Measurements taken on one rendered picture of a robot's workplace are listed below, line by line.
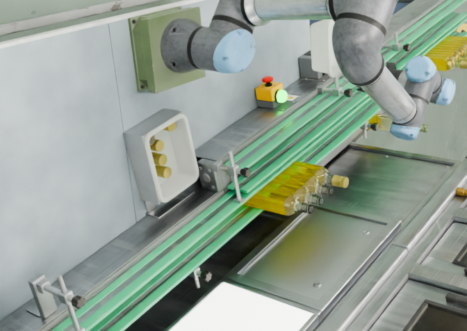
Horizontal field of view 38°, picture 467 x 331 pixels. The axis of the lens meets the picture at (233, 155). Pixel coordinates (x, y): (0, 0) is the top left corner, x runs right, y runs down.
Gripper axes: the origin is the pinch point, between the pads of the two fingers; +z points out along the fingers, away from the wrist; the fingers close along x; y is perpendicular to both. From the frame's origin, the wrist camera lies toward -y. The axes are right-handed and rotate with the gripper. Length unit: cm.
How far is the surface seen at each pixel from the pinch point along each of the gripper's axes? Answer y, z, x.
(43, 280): 103, 21, 30
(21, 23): 49, 93, -10
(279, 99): -0.9, 24.3, 16.3
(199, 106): 28.9, 34.6, 12.0
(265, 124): 11.4, 21.2, 20.8
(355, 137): -44, 17, 44
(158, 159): 55, 28, 18
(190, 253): 57, 15, 44
